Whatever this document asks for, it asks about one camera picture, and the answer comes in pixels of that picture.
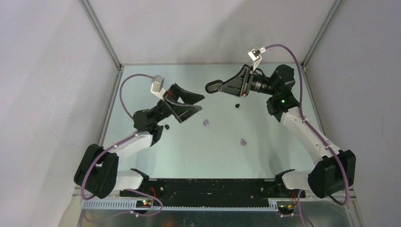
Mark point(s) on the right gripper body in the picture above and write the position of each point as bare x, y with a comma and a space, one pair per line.
254, 83

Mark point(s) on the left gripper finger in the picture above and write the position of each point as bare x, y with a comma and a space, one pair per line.
177, 93
183, 112

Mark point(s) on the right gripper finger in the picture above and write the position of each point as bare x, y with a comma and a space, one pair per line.
237, 91
239, 79

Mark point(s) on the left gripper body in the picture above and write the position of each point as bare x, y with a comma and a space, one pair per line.
169, 105

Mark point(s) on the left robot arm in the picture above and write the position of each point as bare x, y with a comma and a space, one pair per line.
99, 172

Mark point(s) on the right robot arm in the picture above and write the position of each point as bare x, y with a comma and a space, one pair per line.
334, 168

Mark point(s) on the purple earbud lower right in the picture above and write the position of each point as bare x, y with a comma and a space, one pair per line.
243, 142

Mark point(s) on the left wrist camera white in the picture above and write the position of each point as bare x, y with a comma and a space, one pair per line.
157, 87

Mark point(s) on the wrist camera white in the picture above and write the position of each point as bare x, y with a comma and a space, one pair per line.
256, 57
157, 87

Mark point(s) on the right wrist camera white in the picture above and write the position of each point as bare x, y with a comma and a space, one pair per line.
256, 57

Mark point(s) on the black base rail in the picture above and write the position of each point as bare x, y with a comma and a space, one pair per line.
216, 192

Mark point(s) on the grey slotted cable duct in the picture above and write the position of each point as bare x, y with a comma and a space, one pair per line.
134, 205

